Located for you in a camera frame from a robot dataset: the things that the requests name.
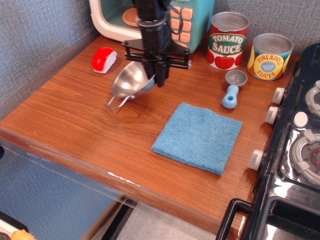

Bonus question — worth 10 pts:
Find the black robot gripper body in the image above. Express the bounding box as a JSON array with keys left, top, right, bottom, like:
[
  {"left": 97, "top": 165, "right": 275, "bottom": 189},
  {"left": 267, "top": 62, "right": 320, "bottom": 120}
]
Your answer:
[{"left": 121, "top": 0, "right": 192, "bottom": 71}]

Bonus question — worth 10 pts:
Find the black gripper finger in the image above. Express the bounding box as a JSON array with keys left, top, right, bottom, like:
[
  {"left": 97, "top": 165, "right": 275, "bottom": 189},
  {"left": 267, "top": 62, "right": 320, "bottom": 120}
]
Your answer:
[
  {"left": 155, "top": 62, "right": 170, "bottom": 88},
  {"left": 142, "top": 59, "right": 156, "bottom": 80}
]

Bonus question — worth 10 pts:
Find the stainless steel two-handled bowl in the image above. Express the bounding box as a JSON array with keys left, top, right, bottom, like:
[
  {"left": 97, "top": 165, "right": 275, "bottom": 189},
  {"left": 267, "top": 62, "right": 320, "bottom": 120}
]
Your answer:
[{"left": 107, "top": 61, "right": 156, "bottom": 111}]

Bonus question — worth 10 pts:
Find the red white toy bun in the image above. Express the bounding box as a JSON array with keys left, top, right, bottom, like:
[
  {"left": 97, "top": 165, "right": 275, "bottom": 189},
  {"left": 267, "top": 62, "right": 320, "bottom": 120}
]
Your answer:
[{"left": 92, "top": 47, "right": 118, "bottom": 74}]

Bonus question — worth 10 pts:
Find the blue grey toy spoon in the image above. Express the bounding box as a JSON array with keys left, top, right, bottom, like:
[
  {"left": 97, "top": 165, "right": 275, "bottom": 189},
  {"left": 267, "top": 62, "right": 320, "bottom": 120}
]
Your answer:
[{"left": 222, "top": 70, "right": 248, "bottom": 109}]

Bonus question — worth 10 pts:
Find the teal toy microwave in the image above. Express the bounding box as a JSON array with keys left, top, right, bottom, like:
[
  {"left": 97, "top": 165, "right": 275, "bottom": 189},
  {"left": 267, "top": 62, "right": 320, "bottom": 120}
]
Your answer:
[{"left": 89, "top": 0, "right": 215, "bottom": 52}]

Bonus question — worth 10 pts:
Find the tomato sauce toy can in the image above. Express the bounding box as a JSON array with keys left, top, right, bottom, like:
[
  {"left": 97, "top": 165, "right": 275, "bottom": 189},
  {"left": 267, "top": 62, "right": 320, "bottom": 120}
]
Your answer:
[{"left": 207, "top": 11, "right": 250, "bottom": 70}]

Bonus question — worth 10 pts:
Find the blue folded cloth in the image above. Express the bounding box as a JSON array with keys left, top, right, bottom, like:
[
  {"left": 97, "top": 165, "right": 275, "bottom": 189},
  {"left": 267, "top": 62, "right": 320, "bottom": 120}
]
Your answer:
[{"left": 152, "top": 103, "right": 243, "bottom": 176}]

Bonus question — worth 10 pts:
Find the pineapple slices toy can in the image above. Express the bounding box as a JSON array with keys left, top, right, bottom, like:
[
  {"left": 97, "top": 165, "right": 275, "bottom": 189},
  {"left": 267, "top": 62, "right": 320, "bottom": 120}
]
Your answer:
[{"left": 247, "top": 33, "right": 294, "bottom": 81}]

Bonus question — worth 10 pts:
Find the white stove knob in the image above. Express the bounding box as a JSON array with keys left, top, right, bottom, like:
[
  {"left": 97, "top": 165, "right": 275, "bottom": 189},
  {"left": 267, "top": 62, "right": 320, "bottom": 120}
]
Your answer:
[
  {"left": 249, "top": 149, "right": 264, "bottom": 171},
  {"left": 265, "top": 106, "right": 279, "bottom": 125},
  {"left": 272, "top": 87, "right": 285, "bottom": 105}
]

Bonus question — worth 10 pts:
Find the white round stove button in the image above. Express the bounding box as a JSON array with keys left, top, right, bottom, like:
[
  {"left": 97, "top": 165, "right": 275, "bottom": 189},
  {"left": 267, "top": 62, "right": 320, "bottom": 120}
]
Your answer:
[{"left": 293, "top": 111, "right": 308, "bottom": 128}]

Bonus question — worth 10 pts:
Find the grey rear stove burner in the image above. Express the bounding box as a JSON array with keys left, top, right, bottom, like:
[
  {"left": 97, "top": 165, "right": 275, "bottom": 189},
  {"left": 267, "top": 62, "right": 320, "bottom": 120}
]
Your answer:
[{"left": 305, "top": 80, "right": 320, "bottom": 117}]

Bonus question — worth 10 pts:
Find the grey stove burner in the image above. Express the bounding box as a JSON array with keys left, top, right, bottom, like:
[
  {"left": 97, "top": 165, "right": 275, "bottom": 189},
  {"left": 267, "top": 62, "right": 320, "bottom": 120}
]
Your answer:
[
  {"left": 290, "top": 129, "right": 320, "bottom": 186},
  {"left": 305, "top": 80, "right": 320, "bottom": 117}
]

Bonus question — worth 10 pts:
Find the grey front stove burner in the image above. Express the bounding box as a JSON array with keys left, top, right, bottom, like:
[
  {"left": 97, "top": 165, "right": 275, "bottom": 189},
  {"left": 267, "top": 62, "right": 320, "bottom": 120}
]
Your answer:
[{"left": 290, "top": 129, "right": 320, "bottom": 186}]

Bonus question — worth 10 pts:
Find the black toy stove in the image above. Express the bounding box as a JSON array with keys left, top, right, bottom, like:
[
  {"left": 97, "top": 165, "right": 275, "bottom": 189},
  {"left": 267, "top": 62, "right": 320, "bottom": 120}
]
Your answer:
[{"left": 216, "top": 42, "right": 320, "bottom": 240}]

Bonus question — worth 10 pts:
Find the black oven door handle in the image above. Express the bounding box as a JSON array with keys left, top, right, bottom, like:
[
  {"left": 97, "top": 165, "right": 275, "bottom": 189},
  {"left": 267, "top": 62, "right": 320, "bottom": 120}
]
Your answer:
[{"left": 216, "top": 198, "right": 253, "bottom": 240}]

